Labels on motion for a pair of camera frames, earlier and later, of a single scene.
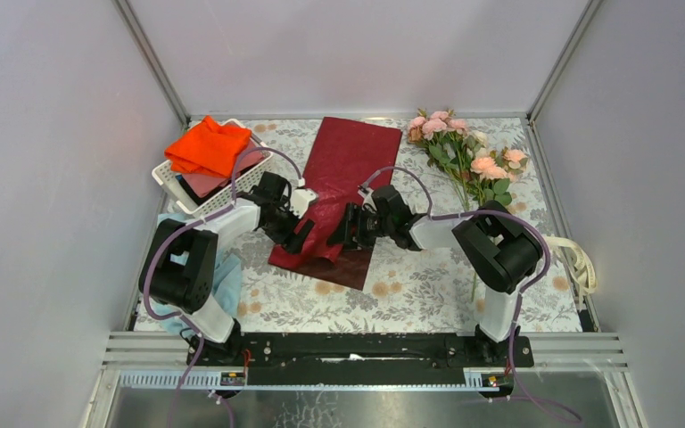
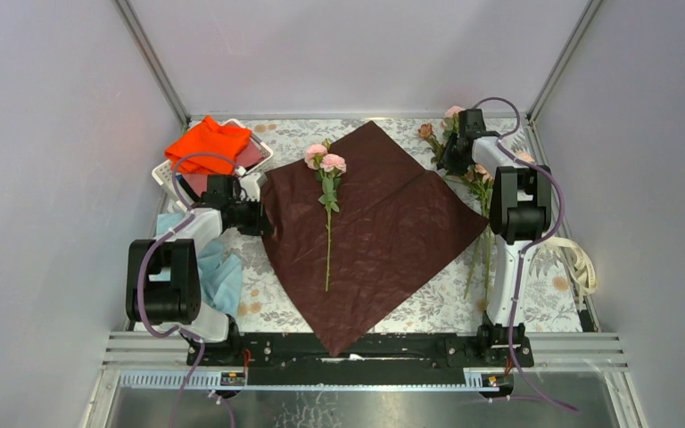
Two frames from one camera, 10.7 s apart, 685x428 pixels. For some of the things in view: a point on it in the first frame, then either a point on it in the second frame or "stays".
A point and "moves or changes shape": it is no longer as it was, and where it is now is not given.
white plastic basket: (167, 178) stays
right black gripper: (354, 215) → (446, 160)
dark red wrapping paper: (347, 159) moves or changes shape
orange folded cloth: (208, 148) stays
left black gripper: (292, 243) → (261, 225)
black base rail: (361, 359) stays
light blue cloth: (226, 287) stays
